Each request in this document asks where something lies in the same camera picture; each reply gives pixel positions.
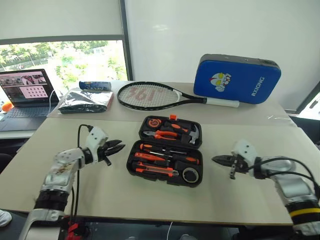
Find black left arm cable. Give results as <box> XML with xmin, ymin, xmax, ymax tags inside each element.
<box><xmin>70</xmin><ymin>124</ymin><xmax>95</xmax><ymax>226</ymax></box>

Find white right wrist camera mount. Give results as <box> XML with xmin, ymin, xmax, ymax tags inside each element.
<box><xmin>231</xmin><ymin>139</ymin><xmax>258</xmax><ymax>171</ymax></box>

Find orange black claw hammer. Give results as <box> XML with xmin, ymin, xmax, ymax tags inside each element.
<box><xmin>162</xmin><ymin>121</ymin><xmax>201</xmax><ymax>145</ymax></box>

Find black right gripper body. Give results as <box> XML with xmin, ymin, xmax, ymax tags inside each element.
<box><xmin>228</xmin><ymin>154</ymin><xmax>251</xmax><ymax>180</ymax></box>

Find black tool case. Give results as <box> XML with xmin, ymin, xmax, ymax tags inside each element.
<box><xmin>126</xmin><ymin>114</ymin><xmax>204</xmax><ymax>188</ymax></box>

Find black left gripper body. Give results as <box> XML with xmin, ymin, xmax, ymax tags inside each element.
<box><xmin>97</xmin><ymin>141</ymin><xmax>113</xmax><ymax>166</ymax></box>

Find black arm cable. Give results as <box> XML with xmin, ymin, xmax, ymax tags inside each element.
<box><xmin>70</xmin><ymin>124</ymin><xmax>95</xmax><ymax>226</ymax></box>
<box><xmin>247</xmin><ymin>156</ymin><xmax>320</xmax><ymax>192</ymax></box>

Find black orange handle screwdriver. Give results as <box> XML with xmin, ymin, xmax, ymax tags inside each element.
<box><xmin>147</xmin><ymin>150</ymin><xmax>201</xmax><ymax>165</ymax></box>

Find small orange handle screwdriver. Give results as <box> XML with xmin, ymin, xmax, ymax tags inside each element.
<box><xmin>139</xmin><ymin>143</ymin><xmax>187</xmax><ymax>154</ymax></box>

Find red voltage tester pen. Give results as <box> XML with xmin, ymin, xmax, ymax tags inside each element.
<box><xmin>134</xmin><ymin>152</ymin><xmax>168</xmax><ymax>161</ymax></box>

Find red clip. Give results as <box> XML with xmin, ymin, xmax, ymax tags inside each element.
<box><xmin>67</xmin><ymin>222</ymin><xmax>79</xmax><ymax>238</ymax></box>

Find orange handle pliers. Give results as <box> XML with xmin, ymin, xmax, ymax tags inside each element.
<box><xmin>144</xmin><ymin>129</ymin><xmax>181</xmax><ymax>142</ymax></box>

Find orange black tape measure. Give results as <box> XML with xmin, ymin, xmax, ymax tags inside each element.
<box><xmin>146</xmin><ymin>117</ymin><xmax>163</xmax><ymax>130</ymax></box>

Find white laptop cable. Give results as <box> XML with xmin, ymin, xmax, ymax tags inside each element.
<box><xmin>48</xmin><ymin>89</ymin><xmax>60</xmax><ymax>117</ymax></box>

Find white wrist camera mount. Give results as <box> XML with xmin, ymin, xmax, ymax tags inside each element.
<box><xmin>231</xmin><ymin>139</ymin><xmax>258</xmax><ymax>171</ymax></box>
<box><xmin>84</xmin><ymin>126</ymin><xmax>110</xmax><ymax>163</ymax></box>

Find white roller blind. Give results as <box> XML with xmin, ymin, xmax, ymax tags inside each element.
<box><xmin>0</xmin><ymin>0</ymin><xmax>125</xmax><ymax>41</ymax></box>

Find dark window frame post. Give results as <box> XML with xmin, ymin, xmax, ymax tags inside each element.
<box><xmin>119</xmin><ymin>0</ymin><xmax>135</xmax><ymax>82</ymax></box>

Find blue kick pad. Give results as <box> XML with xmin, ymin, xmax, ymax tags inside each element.
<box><xmin>193</xmin><ymin>53</ymin><xmax>282</xmax><ymax>105</ymax></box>

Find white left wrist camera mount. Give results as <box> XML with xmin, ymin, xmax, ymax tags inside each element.
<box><xmin>84</xmin><ymin>126</ymin><xmax>110</xmax><ymax>163</ymax></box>

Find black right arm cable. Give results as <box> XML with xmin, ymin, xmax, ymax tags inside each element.
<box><xmin>247</xmin><ymin>156</ymin><xmax>320</xmax><ymax>192</ymax></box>

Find white rounded object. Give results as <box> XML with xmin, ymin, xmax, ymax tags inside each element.
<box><xmin>0</xmin><ymin>209</ymin><xmax>13</xmax><ymax>227</ymax></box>

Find blue printed tube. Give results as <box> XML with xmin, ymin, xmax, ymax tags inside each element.
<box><xmin>78</xmin><ymin>80</ymin><xmax>113</xmax><ymax>92</ymax></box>

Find black white tennis racket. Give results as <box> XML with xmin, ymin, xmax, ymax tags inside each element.
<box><xmin>116</xmin><ymin>81</ymin><xmax>240</xmax><ymax>111</ymax></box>

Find black clothing in plastic bag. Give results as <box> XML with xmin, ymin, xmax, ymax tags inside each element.
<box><xmin>57</xmin><ymin>90</ymin><xmax>115</xmax><ymax>115</ymax></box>

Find black orange utility knife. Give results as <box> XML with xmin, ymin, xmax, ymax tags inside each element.
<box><xmin>131</xmin><ymin>161</ymin><xmax>180</xmax><ymax>178</ymax></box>

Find open dark laptop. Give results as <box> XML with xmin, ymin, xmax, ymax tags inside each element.
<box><xmin>0</xmin><ymin>68</ymin><xmax>61</xmax><ymax>132</ymax></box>

